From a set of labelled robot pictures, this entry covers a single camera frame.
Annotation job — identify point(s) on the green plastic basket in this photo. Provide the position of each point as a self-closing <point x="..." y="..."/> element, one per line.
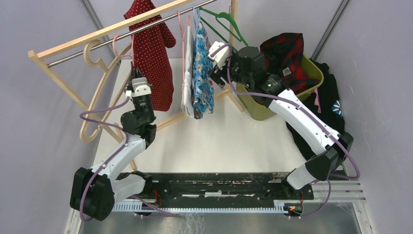
<point x="259" y="112"/>

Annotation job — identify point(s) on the wooden hanger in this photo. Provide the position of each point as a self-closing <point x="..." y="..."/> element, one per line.
<point x="103" y="87"/>

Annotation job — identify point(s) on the black garment with flower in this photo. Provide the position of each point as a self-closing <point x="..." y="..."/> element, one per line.
<point x="331" y="111"/>

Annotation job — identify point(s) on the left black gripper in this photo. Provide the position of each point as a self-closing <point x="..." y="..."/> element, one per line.
<point x="137" y="74"/>

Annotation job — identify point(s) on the red polka dot garment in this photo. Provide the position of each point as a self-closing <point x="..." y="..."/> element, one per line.
<point x="151" y="58"/>

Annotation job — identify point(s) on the wooden clothes rack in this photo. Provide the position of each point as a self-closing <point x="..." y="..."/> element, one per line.
<point x="38" y="59"/>

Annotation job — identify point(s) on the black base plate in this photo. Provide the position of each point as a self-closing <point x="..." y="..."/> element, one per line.
<point x="220" y="190"/>

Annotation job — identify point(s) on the pink hanger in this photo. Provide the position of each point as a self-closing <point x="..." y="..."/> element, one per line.
<point x="183" y="33"/>
<point x="126" y="53"/>

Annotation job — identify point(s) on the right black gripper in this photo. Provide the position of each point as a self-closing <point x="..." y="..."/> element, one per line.
<point x="215" y="73"/>

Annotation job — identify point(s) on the white garment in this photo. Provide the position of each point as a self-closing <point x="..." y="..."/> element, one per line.
<point x="187" y="89"/>

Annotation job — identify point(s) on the red plaid shirt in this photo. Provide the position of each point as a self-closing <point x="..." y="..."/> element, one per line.
<point x="283" y="57"/>

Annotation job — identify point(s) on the green hanger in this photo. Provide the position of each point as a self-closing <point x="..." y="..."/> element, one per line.
<point x="228" y="23"/>

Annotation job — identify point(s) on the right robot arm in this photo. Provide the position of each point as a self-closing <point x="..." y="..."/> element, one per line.
<point x="247" y="67"/>

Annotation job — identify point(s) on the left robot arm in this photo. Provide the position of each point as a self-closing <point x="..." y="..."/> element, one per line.
<point x="97" y="189"/>

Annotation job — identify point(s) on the blue floral garment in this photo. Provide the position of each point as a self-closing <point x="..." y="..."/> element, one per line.
<point x="203" y="91"/>

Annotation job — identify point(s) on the pink cloth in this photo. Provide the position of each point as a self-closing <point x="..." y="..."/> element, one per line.
<point x="316" y="102"/>

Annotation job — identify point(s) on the blue wire hanger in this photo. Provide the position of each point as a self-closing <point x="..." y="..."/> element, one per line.
<point x="195" y="16"/>

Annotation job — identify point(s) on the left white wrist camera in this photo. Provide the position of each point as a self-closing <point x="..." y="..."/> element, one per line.
<point x="137" y="87"/>

